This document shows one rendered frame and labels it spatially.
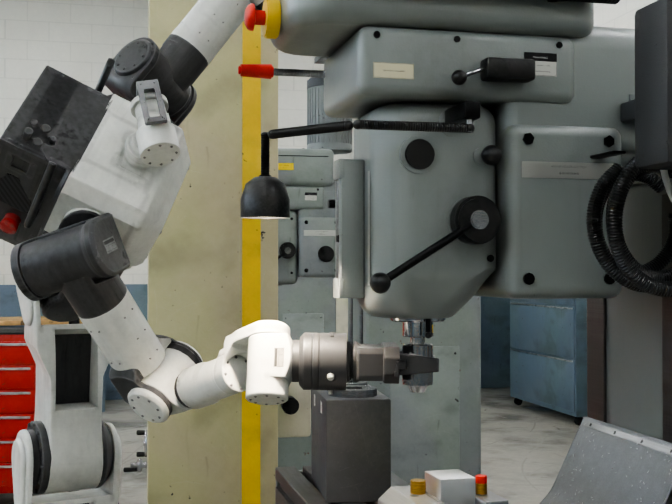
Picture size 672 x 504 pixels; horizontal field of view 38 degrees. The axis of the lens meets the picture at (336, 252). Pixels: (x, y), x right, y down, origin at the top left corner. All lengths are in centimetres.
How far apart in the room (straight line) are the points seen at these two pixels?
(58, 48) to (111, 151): 900
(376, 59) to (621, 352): 66
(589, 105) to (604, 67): 6
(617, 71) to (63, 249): 89
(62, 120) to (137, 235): 23
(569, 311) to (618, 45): 730
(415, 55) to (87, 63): 932
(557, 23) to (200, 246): 190
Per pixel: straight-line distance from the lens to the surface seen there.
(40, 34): 1073
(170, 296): 317
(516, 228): 145
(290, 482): 199
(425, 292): 143
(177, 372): 169
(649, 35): 133
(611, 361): 174
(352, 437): 180
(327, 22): 141
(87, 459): 200
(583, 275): 149
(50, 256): 157
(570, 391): 885
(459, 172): 144
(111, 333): 163
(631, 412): 170
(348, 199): 147
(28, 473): 199
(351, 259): 147
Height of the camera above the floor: 139
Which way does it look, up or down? 1 degrees up
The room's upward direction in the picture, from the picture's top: straight up
